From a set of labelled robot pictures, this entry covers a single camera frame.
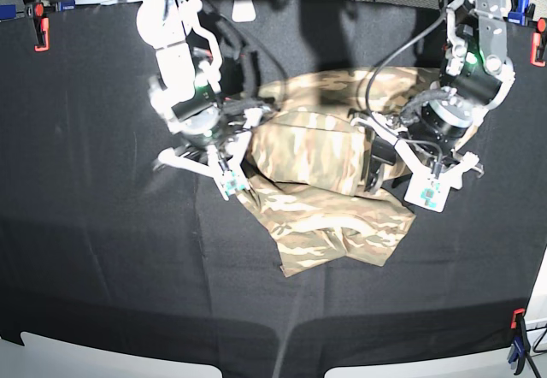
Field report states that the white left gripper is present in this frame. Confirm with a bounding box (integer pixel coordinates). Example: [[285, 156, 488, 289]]
[[352, 112, 484, 212]]

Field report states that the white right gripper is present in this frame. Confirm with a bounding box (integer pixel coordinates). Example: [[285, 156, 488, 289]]
[[157, 108, 263, 200]]

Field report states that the camouflage t-shirt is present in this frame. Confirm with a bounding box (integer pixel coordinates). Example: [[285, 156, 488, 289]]
[[238, 67, 437, 277]]

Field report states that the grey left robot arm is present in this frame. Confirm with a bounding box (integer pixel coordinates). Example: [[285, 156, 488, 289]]
[[351, 0, 515, 212]]

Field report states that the black table cloth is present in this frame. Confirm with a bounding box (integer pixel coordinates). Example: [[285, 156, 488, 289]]
[[1, 3, 546, 377]]

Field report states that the white tag on cloth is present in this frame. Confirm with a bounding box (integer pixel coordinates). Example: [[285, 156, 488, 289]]
[[232, 0, 256, 23]]

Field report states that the blue clamp rear right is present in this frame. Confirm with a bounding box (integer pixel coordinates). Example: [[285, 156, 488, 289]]
[[508, 0, 535, 27]]

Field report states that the orange clamp right rear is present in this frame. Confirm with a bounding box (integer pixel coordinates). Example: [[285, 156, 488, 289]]
[[530, 17, 546, 67]]

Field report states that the orange blue clamp front right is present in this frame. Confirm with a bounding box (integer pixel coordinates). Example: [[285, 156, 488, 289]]
[[508, 308, 530, 375]]

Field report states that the orange clamp left rear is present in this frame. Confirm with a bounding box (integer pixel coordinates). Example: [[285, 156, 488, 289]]
[[32, 3, 50, 52]]

